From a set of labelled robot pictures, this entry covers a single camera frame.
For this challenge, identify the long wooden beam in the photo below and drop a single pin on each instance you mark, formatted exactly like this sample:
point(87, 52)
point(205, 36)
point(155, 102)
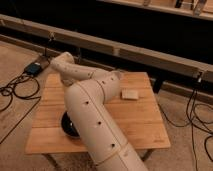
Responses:
point(170, 63)

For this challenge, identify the black bowl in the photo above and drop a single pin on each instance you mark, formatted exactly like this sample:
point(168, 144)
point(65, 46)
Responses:
point(68, 126)

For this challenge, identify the white sponge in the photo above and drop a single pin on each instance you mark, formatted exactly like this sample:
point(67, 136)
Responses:
point(130, 94)

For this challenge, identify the black power adapter box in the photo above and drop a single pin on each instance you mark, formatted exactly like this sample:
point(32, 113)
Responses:
point(33, 69)

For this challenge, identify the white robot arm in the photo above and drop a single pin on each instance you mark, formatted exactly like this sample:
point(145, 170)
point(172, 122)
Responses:
point(87, 90)

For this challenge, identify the wooden table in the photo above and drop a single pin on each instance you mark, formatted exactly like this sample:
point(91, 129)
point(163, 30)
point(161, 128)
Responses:
point(140, 120)

